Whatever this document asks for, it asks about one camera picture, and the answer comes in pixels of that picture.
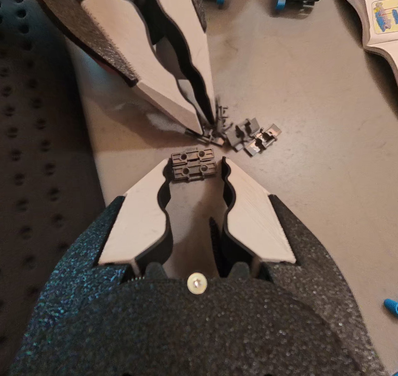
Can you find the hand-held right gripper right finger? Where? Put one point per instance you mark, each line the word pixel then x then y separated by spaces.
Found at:
pixel 258 223

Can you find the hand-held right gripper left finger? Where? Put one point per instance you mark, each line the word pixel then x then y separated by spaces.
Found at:
pixel 136 226

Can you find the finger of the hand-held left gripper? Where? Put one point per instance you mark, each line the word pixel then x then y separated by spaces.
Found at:
pixel 186 24
pixel 124 39

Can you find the grey track link piece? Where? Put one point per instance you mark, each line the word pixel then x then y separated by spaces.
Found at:
pixel 192 164

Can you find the grey track link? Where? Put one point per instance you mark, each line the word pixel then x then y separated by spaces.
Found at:
pixel 264 141
pixel 238 136

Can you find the grey desk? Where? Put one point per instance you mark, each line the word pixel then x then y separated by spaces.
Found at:
pixel 311 195

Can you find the blue ribbed block piece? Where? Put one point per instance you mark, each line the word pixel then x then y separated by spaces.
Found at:
pixel 392 307

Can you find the instruction booklet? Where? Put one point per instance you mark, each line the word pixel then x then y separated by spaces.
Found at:
pixel 373 15

